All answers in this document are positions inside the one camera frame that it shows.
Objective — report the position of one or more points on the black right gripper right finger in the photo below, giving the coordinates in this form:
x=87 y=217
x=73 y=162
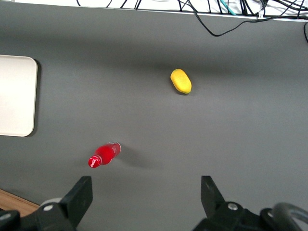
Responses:
x=210 y=197

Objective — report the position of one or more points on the small red soda bottle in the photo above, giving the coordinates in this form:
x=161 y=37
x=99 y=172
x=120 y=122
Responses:
x=106 y=154

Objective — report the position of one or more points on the wooden drawer cabinet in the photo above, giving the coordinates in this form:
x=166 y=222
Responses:
x=14 y=202

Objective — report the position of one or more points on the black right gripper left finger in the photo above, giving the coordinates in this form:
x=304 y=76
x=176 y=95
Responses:
x=78 y=199

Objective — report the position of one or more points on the yellow lemon toy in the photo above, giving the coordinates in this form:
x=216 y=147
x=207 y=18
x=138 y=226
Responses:
x=181 y=81

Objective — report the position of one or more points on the beige rectangular tray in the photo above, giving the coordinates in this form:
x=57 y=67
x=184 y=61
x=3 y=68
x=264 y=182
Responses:
x=16 y=96

